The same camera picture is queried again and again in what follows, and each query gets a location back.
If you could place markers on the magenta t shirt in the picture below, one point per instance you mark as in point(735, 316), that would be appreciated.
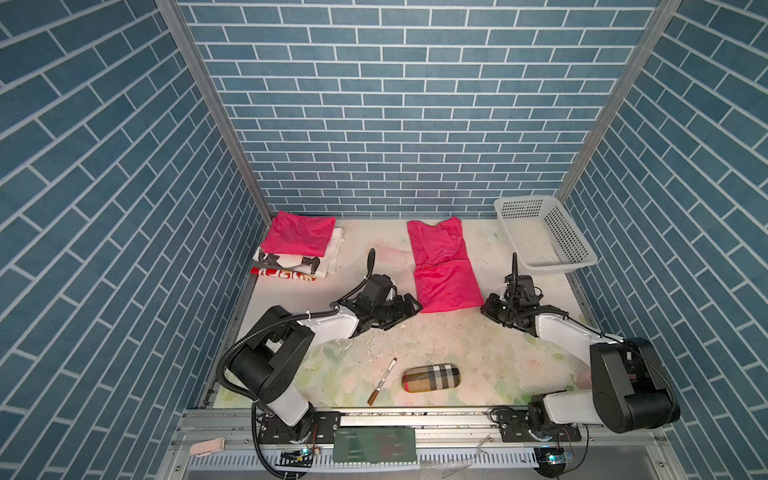
point(443, 274)
point(292, 234)

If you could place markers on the aluminium right corner post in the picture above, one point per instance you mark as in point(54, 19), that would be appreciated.
point(657, 24)

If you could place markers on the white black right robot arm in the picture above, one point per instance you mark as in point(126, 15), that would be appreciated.
point(629, 388)

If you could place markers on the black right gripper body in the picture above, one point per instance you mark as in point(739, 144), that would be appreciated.
point(500, 311)

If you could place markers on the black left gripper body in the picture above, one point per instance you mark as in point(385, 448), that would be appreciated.
point(389, 312)

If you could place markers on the plaid beige glasses case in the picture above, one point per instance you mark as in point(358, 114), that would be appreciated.
point(431, 378)

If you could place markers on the brown handled marker pen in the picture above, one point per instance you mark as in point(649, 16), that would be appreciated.
point(380, 384)

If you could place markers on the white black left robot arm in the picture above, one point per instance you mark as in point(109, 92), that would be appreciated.
point(262, 365)

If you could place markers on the aluminium corner post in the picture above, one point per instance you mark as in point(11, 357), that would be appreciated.
point(181, 34)
point(657, 24)

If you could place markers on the aluminium left corner post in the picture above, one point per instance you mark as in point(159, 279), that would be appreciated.
point(181, 34)

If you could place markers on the green circuit board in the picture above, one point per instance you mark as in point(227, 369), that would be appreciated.
point(374, 445)

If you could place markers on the white perforated plastic basket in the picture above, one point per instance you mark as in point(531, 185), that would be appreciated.
point(543, 235)

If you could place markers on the aluminium front rail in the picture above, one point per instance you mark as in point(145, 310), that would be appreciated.
point(448, 440)

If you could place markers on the folded magenta t shirt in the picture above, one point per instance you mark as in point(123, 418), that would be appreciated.
point(292, 234)

